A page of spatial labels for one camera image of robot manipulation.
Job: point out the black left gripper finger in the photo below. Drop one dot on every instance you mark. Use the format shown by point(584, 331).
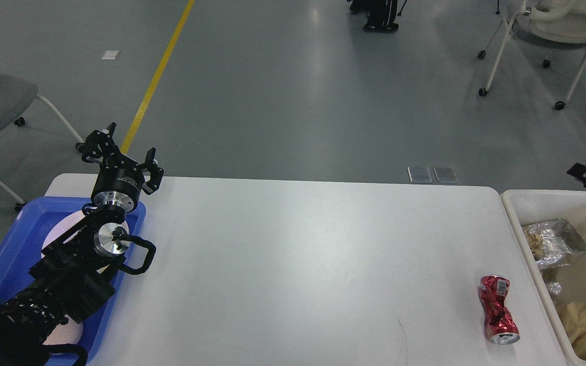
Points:
point(151, 172)
point(99, 148)

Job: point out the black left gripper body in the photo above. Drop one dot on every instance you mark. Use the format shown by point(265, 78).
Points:
point(118, 186)

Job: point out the aluminium foil tray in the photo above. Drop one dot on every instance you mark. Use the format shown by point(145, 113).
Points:
point(563, 244)

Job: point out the pink plate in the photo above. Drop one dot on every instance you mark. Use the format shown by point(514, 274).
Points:
point(64, 223)

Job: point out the red can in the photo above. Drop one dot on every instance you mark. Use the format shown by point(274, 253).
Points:
point(499, 326)

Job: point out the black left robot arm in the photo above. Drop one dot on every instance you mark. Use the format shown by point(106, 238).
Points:
point(72, 281)

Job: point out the white plastic bin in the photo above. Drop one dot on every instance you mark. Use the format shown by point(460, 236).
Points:
point(526, 207)

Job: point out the crumpled brown paper ball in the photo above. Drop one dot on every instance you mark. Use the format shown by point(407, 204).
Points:
point(536, 244)

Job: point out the right metal floor plate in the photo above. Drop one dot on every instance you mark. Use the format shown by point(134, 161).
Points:
point(446, 174)

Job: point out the metal floor plate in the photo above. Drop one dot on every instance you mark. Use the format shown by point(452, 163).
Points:
point(446, 174)
point(420, 174)

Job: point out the white office chair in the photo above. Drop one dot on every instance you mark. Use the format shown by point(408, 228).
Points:
point(546, 24)

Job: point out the left metal floor plate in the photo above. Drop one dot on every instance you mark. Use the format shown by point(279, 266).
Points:
point(420, 174)

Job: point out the walking person black trousers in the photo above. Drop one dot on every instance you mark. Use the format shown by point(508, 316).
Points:
point(381, 15)

